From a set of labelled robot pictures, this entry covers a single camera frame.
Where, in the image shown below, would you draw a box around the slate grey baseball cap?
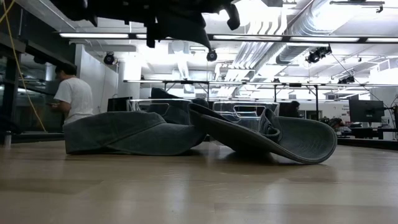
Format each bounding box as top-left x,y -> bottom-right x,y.
63,111 -> 206,156
187,103 -> 338,166

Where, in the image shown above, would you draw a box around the small silver post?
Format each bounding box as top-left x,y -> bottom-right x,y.
2,130 -> 13,147

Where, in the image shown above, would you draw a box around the silver ventilation duct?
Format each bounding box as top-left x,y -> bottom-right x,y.
275,0 -> 343,65

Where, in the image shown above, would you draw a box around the black track spotlights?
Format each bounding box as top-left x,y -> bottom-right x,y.
337,75 -> 356,85
305,44 -> 333,65

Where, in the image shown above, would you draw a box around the yellow cable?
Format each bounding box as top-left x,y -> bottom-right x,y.
0,0 -> 47,132

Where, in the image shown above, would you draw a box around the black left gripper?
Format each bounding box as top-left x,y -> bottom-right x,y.
99,0 -> 157,49

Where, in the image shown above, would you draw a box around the black monitor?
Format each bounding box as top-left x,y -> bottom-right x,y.
348,98 -> 386,123
107,96 -> 133,113

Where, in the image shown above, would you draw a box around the dark teal baseball cap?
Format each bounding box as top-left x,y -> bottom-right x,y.
154,6 -> 213,50

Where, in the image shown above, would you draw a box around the person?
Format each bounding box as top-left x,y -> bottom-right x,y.
45,63 -> 95,126
328,117 -> 346,131

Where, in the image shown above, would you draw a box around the linear ceiling light bar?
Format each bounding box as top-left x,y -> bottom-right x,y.
58,32 -> 398,44

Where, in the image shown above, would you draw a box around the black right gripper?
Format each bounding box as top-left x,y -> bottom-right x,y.
198,0 -> 241,31

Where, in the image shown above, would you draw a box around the clear plastic bin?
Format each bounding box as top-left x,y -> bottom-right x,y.
126,98 -> 193,126
212,100 -> 280,133

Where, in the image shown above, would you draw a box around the black background rig frame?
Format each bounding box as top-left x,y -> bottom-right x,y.
273,82 -> 319,107
162,80 -> 211,101

